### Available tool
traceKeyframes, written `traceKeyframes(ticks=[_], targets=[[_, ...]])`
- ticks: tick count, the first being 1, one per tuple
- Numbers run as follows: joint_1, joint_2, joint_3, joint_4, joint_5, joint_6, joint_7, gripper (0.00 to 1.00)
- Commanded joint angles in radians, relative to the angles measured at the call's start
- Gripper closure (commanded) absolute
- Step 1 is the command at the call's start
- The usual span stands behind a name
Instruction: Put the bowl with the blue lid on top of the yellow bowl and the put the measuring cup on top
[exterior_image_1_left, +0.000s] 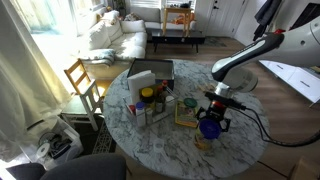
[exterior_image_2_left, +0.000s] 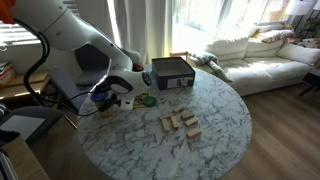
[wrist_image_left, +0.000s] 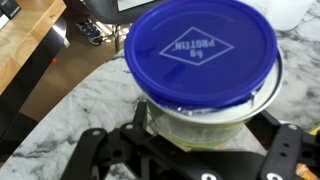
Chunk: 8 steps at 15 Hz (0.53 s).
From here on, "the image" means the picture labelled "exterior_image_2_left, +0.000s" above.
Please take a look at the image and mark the stack of books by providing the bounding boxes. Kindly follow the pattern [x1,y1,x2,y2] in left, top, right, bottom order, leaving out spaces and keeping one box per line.
[0,61,16,86]

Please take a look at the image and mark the National Geographic book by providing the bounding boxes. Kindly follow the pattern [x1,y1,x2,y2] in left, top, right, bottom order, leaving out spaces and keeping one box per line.
[132,92,151,110]

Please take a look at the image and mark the brown cardboard box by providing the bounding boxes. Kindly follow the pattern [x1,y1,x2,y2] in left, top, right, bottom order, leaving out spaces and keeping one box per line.
[0,135,51,180]

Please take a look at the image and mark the wooden shelf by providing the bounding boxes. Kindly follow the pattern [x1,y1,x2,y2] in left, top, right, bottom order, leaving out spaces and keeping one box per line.
[0,71,51,101]

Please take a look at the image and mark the white lampshade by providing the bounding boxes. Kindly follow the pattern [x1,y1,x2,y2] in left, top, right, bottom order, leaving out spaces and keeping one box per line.
[284,0,316,17]

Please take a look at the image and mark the dark potted plant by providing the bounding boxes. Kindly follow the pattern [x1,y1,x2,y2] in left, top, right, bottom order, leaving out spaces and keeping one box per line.
[303,15,320,40]

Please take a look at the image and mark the bowl with blue lid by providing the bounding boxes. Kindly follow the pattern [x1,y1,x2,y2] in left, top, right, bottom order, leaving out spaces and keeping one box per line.
[90,92,111,113]

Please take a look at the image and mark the grey throw blanket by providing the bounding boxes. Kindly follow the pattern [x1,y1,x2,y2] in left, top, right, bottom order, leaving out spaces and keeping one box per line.
[189,51,235,83]

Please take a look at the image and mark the wooden chair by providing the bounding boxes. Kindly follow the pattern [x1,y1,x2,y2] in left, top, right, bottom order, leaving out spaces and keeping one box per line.
[169,50,191,65]

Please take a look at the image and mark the black coffee table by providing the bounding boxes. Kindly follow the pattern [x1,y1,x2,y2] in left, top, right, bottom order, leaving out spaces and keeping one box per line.
[297,71,320,98]

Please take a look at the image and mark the small wooden block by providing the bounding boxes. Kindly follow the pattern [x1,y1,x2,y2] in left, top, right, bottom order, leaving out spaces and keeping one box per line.
[183,116,200,127]
[158,112,175,121]
[180,111,196,121]
[170,115,180,130]
[160,118,171,132]
[185,127,203,139]
[172,104,186,114]

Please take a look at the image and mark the white sofa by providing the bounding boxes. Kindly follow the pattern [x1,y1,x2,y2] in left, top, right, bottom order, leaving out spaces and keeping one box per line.
[204,27,320,98]

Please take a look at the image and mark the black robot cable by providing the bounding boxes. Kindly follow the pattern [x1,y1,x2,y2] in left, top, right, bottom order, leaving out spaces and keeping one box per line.
[13,17,102,117]

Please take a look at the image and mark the green round lid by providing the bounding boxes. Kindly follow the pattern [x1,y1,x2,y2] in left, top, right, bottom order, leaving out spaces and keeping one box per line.
[142,96,158,108]

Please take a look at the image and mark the cream curtain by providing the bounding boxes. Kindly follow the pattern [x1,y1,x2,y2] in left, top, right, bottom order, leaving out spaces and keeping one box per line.
[75,0,175,65]

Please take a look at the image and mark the patterned cushion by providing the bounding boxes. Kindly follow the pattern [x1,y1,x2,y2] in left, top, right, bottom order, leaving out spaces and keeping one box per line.
[256,28,295,44]

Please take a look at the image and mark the dark grey seat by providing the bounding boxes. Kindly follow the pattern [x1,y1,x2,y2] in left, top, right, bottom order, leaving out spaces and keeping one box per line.
[0,106,65,148]

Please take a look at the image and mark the white window blinds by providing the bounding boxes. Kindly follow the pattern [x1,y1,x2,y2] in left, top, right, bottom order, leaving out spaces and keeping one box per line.
[0,0,81,47]

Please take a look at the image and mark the grey upholstered chair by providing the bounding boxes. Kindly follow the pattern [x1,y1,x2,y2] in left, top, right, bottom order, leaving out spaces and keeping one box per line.
[49,43,111,112]

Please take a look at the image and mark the dark cardboard box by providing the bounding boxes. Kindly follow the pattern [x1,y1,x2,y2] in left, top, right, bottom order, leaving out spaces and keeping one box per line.
[151,56,197,91]

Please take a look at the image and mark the red round object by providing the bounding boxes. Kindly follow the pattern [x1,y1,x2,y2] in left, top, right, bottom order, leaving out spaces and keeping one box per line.
[0,0,17,25]

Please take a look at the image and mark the red-cap sauce bottle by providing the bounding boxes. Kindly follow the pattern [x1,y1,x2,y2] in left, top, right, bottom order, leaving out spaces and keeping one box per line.
[132,62,145,73]

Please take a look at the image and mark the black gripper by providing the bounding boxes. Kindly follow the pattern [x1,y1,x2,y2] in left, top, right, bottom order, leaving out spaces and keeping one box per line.
[96,76,133,110]

